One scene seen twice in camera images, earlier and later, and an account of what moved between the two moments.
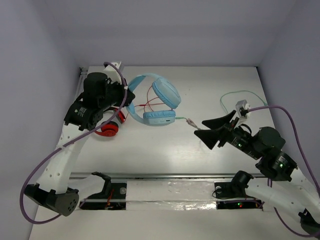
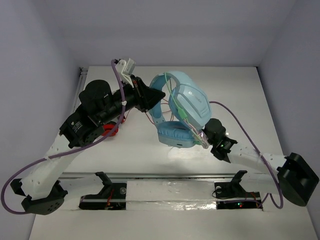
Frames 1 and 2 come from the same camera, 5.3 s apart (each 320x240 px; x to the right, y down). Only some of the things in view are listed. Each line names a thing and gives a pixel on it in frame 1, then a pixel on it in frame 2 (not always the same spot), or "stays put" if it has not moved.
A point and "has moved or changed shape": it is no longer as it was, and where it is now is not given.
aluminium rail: [165, 176] stays put
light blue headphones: [169, 94] has moved or changed shape
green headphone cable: [194, 126] to [182, 112]
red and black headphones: [111, 128] stays put
